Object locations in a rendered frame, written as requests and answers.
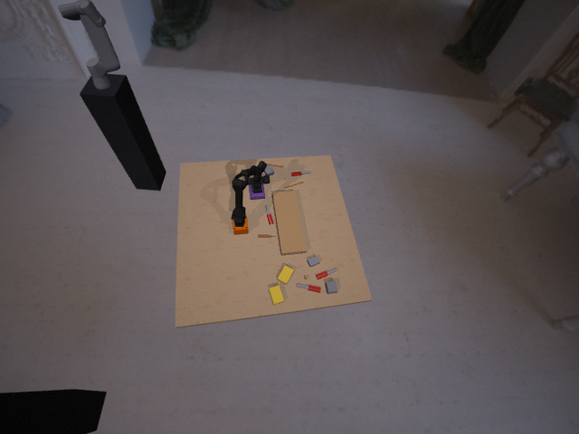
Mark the yellow rectangular block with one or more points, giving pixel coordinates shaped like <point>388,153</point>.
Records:
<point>276,295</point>
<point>285,275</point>

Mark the purple square tray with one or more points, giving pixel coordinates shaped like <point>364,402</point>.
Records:
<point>255,196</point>

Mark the tan panel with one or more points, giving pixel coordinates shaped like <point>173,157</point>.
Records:
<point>288,221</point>

